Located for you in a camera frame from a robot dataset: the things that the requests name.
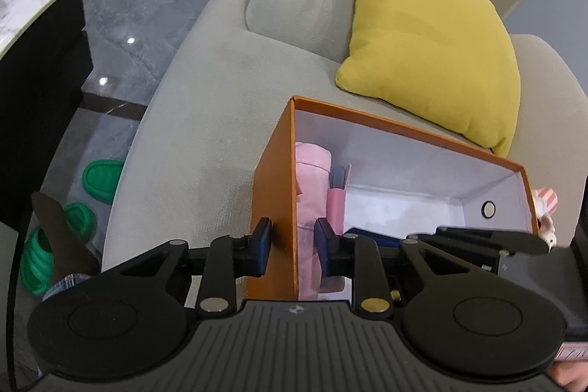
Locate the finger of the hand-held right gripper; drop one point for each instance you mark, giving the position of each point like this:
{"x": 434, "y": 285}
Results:
{"x": 464, "y": 246}
{"x": 519, "y": 241}

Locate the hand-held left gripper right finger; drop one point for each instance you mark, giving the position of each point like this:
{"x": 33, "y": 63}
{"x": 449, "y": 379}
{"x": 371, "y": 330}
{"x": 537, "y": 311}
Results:
{"x": 324, "y": 246}

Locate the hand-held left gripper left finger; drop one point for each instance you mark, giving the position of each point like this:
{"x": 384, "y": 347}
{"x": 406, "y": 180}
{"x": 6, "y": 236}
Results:
{"x": 262, "y": 246}

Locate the crochet bunny plush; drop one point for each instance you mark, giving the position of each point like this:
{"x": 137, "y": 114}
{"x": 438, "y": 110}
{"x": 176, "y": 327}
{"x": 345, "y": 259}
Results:
{"x": 545, "y": 208}

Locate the orange cardboard box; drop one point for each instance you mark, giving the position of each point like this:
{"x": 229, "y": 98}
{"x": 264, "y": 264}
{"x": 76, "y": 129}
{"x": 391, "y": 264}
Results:
{"x": 272, "y": 199}

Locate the person's right hand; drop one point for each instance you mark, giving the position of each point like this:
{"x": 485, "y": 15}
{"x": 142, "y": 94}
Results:
{"x": 572, "y": 375}

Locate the pink and grey wallet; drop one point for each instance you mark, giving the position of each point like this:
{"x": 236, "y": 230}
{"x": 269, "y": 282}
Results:
{"x": 339, "y": 199}

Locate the pink fabric bag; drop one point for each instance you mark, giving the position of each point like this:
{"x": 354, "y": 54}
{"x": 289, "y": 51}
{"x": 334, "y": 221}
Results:
{"x": 314, "y": 185}

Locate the beige sofa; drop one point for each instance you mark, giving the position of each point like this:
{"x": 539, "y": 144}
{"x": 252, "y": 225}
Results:
{"x": 220, "y": 98}

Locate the green slipper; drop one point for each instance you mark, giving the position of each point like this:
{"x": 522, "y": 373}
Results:
{"x": 102, "y": 180}
{"x": 80, "y": 220}

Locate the yellow pillow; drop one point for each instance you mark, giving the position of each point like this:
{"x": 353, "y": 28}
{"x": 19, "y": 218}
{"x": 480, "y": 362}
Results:
{"x": 427, "y": 43}

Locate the marble top black table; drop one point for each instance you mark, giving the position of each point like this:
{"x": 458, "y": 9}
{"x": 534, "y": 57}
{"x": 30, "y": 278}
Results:
{"x": 32, "y": 98}

